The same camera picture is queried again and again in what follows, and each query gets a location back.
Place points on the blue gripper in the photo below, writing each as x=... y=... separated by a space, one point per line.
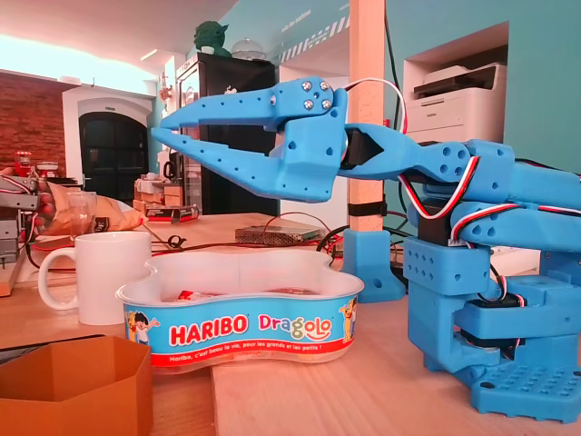
x=305 y=160

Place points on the Haribo Dragolo candy tub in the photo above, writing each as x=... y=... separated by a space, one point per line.
x=236 y=327

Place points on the blue 3D-printed robot arm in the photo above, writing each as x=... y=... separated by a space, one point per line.
x=454 y=272

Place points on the black fridge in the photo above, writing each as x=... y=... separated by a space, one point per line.
x=245 y=72

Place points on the black kettle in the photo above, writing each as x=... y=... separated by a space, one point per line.
x=169 y=170

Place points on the glass dome cover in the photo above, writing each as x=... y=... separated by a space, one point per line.
x=247 y=49

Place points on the green Yoda figure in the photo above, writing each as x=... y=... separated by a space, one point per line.
x=211 y=38

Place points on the stacked cardboard boxes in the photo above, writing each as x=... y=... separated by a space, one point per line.
x=159 y=195

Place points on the red and black box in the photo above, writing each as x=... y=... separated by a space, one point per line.
x=172 y=213

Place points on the metal mesh power supply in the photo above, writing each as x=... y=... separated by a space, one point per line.
x=272 y=235

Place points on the dark arched door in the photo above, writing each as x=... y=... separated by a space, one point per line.
x=113 y=154

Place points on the brown paper snack bag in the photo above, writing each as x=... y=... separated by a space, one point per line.
x=118 y=215

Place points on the red white candy packet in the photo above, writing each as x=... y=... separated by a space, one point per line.
x=186 y=295

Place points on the drinking glass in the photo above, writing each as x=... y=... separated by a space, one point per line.
x=81 y=222

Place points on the white ceramic mug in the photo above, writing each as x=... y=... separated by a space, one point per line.
x=109 y=272

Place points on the red kitchen machine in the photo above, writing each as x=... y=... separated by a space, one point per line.
x=47 y=170
x=22 y=165

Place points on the white printer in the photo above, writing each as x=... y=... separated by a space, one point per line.
x=454 y=109

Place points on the small wooden mounting board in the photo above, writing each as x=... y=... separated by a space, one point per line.
x=6 y=281

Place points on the light wooden base board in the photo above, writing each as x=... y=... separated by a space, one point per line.
x=340 y=399

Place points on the brown hexagonal container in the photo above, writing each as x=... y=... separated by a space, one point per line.
x=91 y=399

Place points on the white power strip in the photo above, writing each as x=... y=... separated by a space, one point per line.
x=517 y=263

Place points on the wooden post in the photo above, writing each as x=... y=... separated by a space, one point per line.
x=367 y=59

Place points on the blue post base bracket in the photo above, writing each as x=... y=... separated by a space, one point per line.
x=367 y=259

